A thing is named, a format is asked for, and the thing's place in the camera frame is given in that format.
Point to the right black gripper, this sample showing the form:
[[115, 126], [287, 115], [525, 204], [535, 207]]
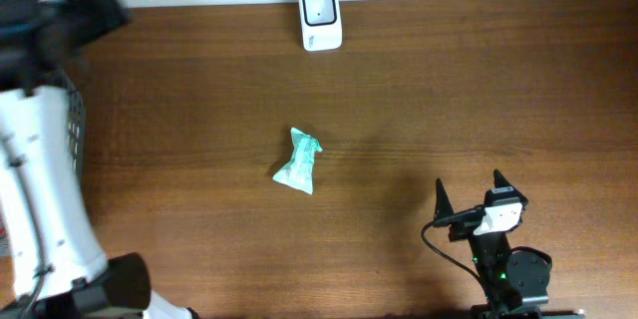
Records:
[[444, 206]]

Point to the white barcode scanner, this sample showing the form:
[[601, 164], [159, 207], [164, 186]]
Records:
[[321, 25]]

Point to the mint green snack packet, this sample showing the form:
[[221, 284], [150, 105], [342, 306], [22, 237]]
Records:
[[297, 173]]

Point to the grey plastic mesh basket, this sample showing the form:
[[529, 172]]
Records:
[[76, 122]]

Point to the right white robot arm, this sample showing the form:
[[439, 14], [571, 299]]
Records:
[[514, 280]]

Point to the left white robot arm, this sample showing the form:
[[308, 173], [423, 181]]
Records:
[[60, 268]]

